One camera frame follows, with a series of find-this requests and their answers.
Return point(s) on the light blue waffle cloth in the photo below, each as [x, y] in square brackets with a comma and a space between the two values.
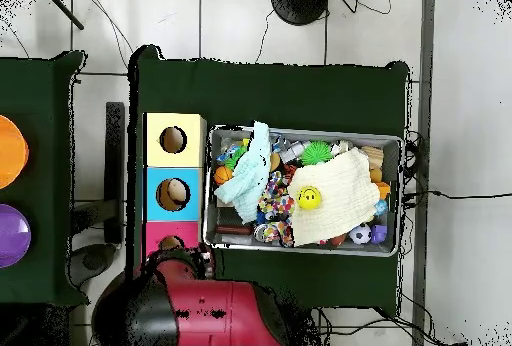
[250, 174]

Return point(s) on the wooden box with three holes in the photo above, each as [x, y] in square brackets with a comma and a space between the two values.
[192, 150]

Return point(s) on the yellow smiley ball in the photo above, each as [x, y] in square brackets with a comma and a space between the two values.
[309, 198]

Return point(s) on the dark green tablecloth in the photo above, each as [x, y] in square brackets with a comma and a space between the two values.
[32, 90]
[280, 94]

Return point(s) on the purple plastic bowl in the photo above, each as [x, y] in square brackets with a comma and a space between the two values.
[12, 236]

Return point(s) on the cream waffle cloth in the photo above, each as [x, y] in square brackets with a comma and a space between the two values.
[340, 202]

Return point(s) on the black round stand base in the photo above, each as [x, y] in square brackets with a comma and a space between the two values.
[300, 4]

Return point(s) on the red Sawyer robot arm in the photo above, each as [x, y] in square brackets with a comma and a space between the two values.
[224, 310]

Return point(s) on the small orange basketball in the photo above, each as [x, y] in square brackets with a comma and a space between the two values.
[222, 175]

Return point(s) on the black tripod leg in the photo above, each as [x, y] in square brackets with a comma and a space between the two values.
[64, 9]

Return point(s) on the black upright panel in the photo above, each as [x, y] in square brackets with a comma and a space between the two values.
[114, 162]

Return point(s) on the orange toy block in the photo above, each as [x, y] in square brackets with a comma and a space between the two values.
[383, 190]

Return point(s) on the orange plastic bowl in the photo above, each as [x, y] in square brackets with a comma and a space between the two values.
[12, 150]

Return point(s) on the purple toy block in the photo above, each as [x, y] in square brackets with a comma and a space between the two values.
[378, 234]

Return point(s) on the small soccer ball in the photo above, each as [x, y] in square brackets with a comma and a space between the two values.
[360, 234]

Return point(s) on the colourful polka dot cloth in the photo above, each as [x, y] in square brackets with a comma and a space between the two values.
[276, 202]

